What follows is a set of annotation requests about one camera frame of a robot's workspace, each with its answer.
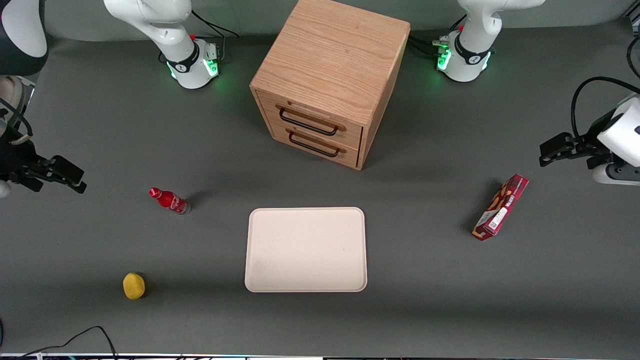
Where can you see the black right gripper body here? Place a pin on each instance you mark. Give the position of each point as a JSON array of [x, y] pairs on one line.
[[15, 159]]

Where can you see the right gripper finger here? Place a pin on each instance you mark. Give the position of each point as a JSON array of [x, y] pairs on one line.
[[79, 188], [67, 170]]

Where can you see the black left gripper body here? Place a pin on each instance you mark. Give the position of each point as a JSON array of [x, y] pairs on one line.
[[593, 146]]

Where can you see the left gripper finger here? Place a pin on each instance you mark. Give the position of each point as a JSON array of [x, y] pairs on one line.
[[552, 159], [560, 143]]

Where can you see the red coke bottle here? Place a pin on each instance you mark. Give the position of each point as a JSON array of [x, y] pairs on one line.
[[170, 201]]

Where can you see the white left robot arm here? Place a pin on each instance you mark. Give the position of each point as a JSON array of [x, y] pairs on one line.
[[480, 20]]

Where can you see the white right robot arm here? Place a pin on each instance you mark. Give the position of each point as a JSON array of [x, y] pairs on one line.
[[165, 30]]

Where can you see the beige plastic tray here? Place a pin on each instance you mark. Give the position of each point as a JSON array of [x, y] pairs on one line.
[[305, 250]]

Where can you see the red snack box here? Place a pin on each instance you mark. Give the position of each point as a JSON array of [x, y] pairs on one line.
[[500, 207]]

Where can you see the white round stand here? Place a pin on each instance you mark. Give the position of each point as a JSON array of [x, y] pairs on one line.
[[7, 87]]

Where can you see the wooden drawer front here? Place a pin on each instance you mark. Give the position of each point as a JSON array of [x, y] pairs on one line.
[[350, 157], [352, 136]]

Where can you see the wooden drawer cabinet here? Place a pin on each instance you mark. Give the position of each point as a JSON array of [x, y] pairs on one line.
[[330, 55]]

